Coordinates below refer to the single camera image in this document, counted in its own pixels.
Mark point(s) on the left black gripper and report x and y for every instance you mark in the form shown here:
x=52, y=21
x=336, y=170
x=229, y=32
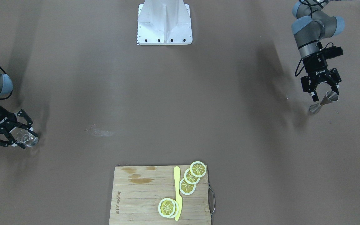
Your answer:
x=317, y=67

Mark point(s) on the steel double jigger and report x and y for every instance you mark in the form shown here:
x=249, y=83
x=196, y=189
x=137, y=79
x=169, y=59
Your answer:
x=330, y=97

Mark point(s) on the clear glass cup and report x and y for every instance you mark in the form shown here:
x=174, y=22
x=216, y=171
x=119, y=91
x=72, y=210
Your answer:
x=24, y=137

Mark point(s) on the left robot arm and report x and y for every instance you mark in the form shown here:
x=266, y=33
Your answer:
x=311, y=26

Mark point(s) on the wooden cutting board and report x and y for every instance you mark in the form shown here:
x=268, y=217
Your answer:
x=137, y=191

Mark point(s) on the lemon slice at board end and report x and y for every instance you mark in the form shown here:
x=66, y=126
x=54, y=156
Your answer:
x=198, y=169

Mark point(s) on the middle lemon slice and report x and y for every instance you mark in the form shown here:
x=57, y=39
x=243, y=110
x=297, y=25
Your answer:
x=190, y=178

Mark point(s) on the yellow plastic knife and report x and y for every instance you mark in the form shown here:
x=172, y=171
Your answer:
x=178, y=197

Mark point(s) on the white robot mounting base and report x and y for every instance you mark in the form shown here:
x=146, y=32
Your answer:
x=164, y=22

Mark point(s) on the lone front lemon slice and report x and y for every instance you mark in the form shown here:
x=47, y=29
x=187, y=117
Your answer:
x=168, y=208

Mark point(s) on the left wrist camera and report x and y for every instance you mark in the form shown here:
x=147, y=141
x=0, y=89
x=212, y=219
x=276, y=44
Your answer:
x=331, y=52

